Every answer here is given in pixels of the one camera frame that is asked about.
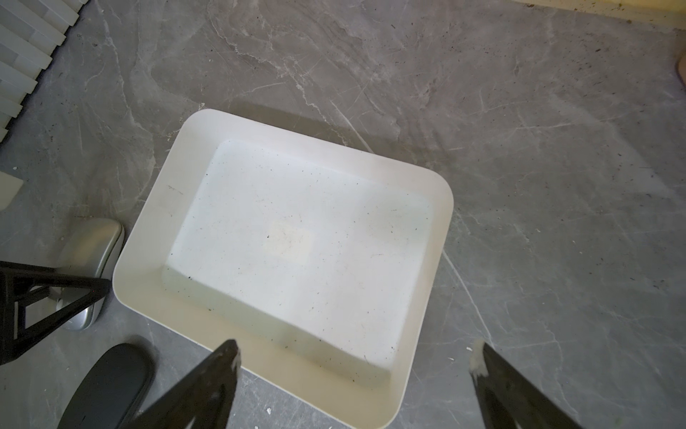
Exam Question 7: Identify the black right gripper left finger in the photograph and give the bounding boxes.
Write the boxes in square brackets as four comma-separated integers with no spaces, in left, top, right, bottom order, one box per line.
[128,340,239,428]

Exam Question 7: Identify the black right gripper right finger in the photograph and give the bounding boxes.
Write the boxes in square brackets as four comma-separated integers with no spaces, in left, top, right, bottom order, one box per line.
[469,339,581,429]

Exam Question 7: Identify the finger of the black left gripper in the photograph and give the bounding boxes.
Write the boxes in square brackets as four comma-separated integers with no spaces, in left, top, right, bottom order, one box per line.
[1,261,112,365]

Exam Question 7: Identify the silver wireless mouse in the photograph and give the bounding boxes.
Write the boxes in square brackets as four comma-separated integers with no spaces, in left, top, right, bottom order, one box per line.
[51,218,125,331]

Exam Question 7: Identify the black wireless mouse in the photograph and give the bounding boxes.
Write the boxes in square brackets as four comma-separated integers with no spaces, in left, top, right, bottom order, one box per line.
[58,343,154,428]

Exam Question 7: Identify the white plastic storage box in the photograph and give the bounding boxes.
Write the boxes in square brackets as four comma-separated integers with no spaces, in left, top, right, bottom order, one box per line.
[113,109,454,428]

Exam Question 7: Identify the white picket fence planter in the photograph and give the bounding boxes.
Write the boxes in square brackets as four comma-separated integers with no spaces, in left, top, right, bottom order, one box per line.
[0,0,91,144]

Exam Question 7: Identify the pink blue sand tray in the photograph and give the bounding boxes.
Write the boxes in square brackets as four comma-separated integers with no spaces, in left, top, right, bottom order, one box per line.
[676,55,686,86]

